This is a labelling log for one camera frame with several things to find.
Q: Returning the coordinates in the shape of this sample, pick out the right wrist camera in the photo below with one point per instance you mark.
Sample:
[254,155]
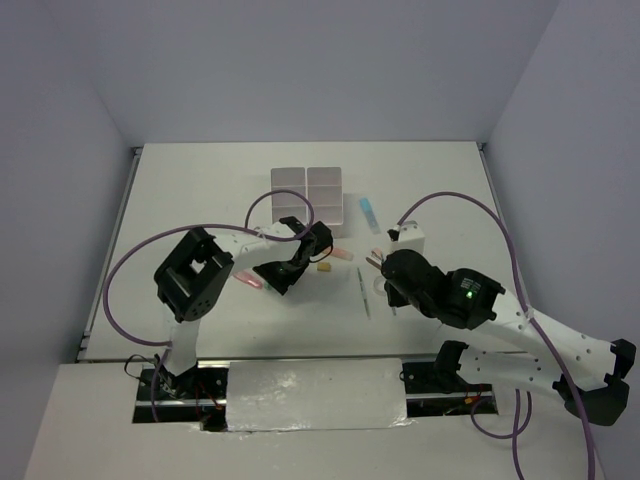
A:
[407,236]

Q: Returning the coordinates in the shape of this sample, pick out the silver foil cover plate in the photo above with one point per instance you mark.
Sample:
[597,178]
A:
[358,394]

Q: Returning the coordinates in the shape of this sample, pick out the pink stapler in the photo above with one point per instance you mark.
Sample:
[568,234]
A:
[375,258]

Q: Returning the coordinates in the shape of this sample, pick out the blue highlighter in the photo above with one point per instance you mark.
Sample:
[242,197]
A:
[369,214]

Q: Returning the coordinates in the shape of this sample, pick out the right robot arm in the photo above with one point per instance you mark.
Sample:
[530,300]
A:
[585,374]

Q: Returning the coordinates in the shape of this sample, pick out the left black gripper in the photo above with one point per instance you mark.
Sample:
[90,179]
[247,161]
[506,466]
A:
[278,283]

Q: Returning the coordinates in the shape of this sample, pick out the clear tape roll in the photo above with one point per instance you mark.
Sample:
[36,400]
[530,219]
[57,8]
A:
[379,286]

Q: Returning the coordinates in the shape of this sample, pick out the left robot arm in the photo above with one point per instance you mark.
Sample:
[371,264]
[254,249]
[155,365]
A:
[192,277]

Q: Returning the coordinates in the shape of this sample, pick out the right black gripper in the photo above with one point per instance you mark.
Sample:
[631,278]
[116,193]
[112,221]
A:
[393,298]

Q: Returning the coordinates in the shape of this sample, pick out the right white organizer tray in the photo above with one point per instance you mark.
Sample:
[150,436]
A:
[325,193]

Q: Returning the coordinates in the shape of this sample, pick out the green pen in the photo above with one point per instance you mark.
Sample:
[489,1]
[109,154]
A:
[363,292]

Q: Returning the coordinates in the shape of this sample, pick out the orange pink highlighter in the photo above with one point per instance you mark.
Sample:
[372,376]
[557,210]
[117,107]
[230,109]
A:
[342,254]

